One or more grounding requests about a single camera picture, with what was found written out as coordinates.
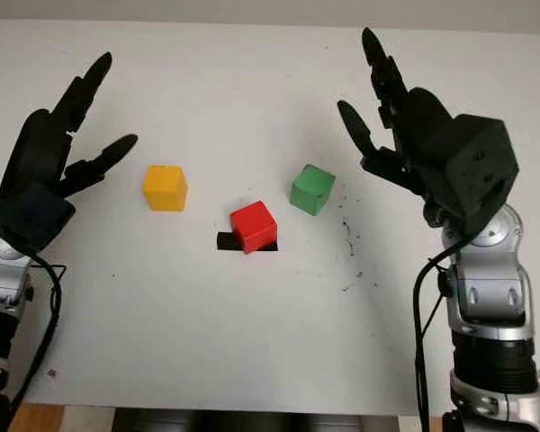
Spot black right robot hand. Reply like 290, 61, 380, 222
336, 27, 468, 229

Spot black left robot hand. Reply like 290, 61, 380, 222
0, 51, 140, 203

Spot green wooden block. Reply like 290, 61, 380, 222
290, 164, 337, 217

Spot yellow wooden block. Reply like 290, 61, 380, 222
142, 165, 189, 212

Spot red wooden block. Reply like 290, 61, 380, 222
229, 201, 279, 256

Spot black tape strip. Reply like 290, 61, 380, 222
215, 230, 279, 253

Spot dark robot torso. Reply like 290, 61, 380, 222
112, 408, 400, 432

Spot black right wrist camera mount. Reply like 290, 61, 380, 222
445, 113, 520, 238

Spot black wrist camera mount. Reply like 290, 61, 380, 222
445, 113, 520, 238
0, 182, 77, 252

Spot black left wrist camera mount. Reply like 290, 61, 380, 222
0, 182, 77, 252

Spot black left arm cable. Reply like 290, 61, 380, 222
6, 251, 68, 432

